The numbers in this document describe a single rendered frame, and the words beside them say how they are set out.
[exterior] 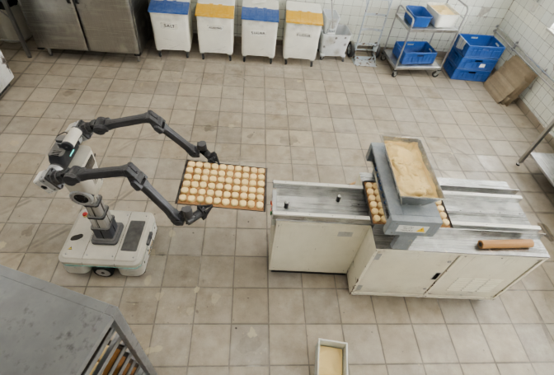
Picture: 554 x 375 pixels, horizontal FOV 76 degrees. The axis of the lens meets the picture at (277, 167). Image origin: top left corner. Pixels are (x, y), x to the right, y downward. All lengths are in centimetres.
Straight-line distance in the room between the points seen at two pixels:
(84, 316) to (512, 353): 326
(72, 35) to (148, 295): 386
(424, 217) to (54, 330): 199
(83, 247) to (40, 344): 210
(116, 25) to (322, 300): 433
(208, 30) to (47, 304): 471
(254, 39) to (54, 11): 264
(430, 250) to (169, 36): 452
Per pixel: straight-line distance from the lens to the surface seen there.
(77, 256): 329
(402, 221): 235
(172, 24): 561
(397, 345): 330
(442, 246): 281
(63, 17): 577
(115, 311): 124
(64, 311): 128
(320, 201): 270
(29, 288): 136
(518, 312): 397
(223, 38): 559
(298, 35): 556
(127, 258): 316
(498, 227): 309
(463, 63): 649
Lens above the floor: 292
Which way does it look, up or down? 46 degrees down
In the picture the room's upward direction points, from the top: 8 degrees clockwise
